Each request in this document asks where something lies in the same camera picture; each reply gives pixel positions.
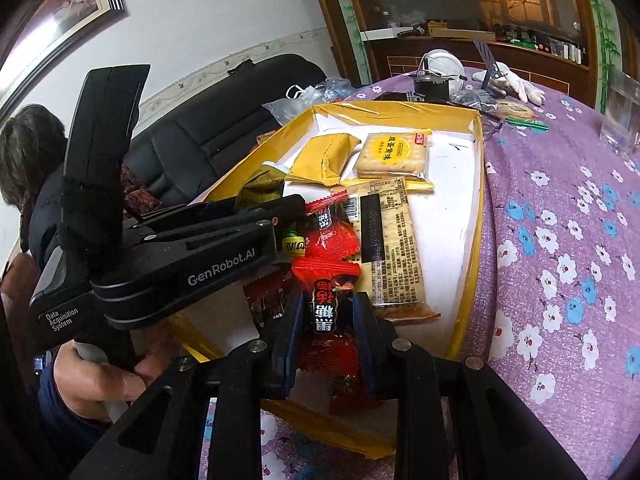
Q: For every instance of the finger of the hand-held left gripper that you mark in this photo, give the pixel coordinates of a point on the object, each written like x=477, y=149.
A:
x=240, y=212

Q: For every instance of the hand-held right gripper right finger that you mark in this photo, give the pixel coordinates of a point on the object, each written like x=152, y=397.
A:
x=365, y=345

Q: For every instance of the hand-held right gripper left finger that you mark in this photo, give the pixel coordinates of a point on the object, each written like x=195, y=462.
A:
x=290, y=345

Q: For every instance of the red black candy packet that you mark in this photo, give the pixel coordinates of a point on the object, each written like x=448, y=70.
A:
x=327, y=305
x=332, y=240

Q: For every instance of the green snack packet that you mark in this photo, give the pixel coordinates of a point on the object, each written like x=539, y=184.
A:
x=292, y=246

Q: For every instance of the long cracker packet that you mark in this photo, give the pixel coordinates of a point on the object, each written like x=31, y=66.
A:
x=395, y=260

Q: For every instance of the gold foil snack packet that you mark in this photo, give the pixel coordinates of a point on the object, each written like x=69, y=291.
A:
x=325, y=157

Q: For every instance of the yellow cardboard box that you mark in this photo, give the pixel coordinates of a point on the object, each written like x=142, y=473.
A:
x=450, y=270

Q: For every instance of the round biscuit packet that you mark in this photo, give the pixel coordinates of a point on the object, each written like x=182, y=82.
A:
x=392, y=157

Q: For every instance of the person's left forearm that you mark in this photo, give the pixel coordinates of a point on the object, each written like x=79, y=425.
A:
x=55, y=420

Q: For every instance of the person's left hand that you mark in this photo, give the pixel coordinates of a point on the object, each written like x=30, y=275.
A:
x=90, y=385

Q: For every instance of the black leather sofa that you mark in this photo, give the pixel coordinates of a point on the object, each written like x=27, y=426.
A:
x=200, y=150

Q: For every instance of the clear plastic bag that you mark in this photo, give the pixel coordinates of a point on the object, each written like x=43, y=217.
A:
x=325, y=95

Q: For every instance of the wooden cabinet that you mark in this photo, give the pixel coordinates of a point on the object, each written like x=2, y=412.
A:
x=400, y=62

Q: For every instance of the small black box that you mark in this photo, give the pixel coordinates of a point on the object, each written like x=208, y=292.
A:
x=431, y=89

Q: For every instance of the white plastic jar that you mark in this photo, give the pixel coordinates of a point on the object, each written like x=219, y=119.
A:
x=442, y=60

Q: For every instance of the clear plastic bags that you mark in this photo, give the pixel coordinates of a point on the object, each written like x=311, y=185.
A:
x=472, y=100

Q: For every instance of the green edged biscuit packet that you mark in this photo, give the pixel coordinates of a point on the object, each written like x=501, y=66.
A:
x=515, y=109

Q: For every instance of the purple slotted spatula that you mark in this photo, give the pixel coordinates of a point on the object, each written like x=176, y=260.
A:
x=486, y=57

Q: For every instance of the white glove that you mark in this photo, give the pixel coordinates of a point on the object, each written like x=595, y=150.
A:
x=525, y=91

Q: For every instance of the clear glass pitcher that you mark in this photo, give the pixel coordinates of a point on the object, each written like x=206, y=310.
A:
x=622, y=120

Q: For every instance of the bamboo painted panel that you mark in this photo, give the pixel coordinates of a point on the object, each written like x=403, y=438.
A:
x=602, y=35

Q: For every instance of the framed wall picture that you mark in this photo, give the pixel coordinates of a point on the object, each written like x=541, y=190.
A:
x=65, y=5

